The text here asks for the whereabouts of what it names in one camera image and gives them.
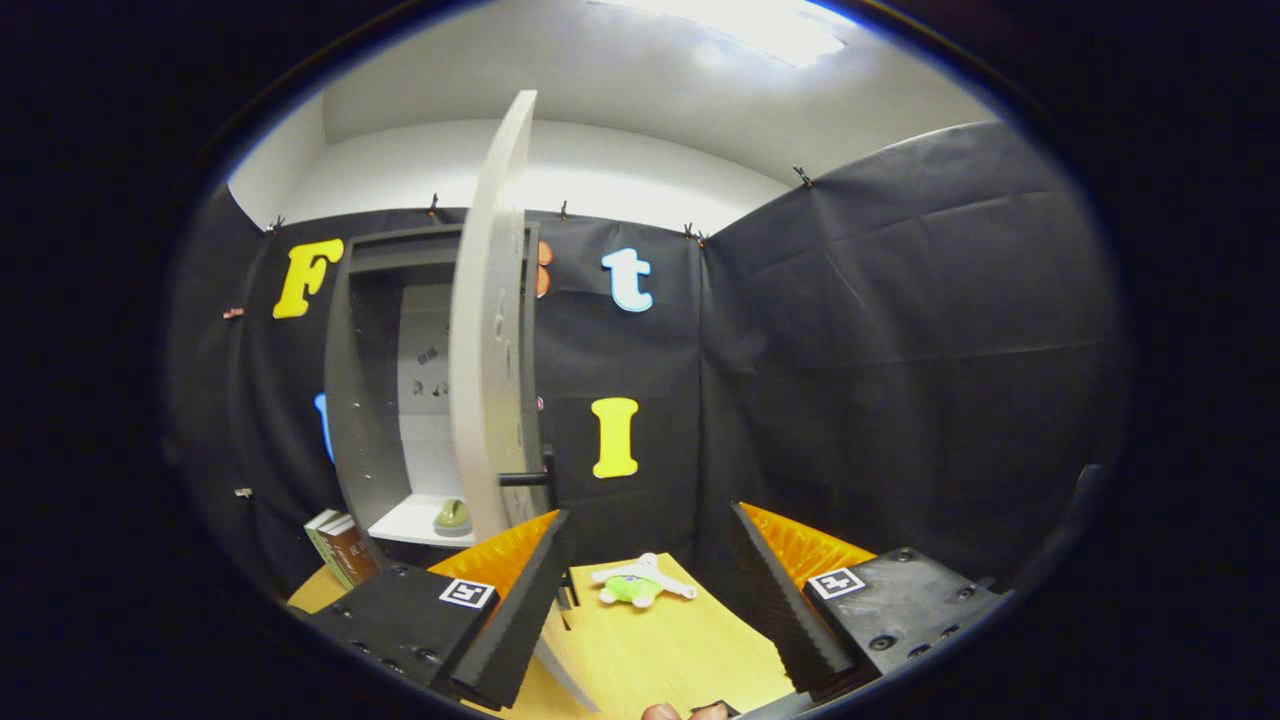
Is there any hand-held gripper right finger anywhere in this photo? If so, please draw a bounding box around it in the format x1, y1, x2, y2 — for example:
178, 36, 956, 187
728, 500, 1006, 701

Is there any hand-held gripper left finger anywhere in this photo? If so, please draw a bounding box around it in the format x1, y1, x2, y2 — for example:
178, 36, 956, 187
305, 508, 576, 713

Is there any beige cabinet door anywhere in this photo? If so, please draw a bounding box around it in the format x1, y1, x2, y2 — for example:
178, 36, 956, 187
447, 90, 601, 713

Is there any green plush toy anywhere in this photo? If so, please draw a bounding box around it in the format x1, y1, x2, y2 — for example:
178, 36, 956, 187
590, 552, 698, 609

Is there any reddish brown book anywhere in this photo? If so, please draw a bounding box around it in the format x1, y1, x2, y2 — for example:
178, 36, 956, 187
322, 517, 379, 589

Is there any olive brown book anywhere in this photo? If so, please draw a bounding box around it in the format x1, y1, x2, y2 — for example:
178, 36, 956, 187
315, 513, 353, 589

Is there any green book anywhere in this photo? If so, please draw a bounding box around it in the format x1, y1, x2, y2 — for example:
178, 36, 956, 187
304, 509, 341, 586

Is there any grey cabinet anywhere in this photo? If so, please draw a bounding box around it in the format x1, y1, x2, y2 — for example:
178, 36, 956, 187
323, 222, 546, 571

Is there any black backdrop cloth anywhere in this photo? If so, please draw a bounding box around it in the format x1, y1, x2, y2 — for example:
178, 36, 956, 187
165, 120, 1131, 601

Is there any black door handle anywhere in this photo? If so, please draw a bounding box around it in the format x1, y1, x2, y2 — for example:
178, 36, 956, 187
497, 445, 581, 611

